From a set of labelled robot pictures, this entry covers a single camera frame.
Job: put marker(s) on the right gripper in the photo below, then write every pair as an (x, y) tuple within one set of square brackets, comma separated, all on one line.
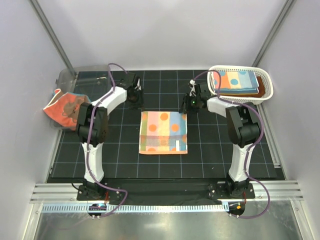
[(186, 106)]

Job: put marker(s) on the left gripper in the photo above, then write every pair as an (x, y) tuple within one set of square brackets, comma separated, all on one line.
[(140, 103)]

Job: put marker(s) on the peach dotted towel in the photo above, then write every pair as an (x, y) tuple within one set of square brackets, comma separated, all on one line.
[(163, 133)]

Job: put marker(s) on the light blue dotted towel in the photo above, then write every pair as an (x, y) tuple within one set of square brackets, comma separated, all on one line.
[(239, 79)]

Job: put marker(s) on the salmon pink towel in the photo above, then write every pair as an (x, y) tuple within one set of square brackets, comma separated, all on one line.
[(64, 108)]

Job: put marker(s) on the brown towel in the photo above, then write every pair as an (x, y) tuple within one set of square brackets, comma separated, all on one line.
[(261, 91)]

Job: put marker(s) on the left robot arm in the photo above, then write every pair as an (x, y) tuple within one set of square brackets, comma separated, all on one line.
[(92, 128)]

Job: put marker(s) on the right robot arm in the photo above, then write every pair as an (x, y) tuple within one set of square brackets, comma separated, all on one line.
[(244, 129)]

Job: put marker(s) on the clear plastic bin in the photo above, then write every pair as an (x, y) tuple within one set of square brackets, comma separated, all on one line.
[(75, 75)]

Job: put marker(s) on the white perforated basket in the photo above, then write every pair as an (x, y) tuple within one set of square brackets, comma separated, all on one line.
[(269, 91)]

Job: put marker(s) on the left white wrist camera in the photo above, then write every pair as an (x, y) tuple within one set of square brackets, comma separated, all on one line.
[(138, 85)]

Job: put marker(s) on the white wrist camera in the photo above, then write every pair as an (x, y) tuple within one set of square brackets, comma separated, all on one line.
[(192, 85), (138, 85)]

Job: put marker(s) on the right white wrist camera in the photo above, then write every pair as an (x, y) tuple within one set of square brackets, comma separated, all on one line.
[(192, 85)]

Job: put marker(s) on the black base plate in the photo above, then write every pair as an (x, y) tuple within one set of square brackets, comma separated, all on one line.
[(168, 190)]

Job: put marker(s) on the white slotted cable duct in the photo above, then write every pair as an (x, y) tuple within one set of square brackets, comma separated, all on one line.
[(98, 208)]

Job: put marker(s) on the aluminium rail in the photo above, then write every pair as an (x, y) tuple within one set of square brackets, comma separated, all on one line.
[(275, 190)]

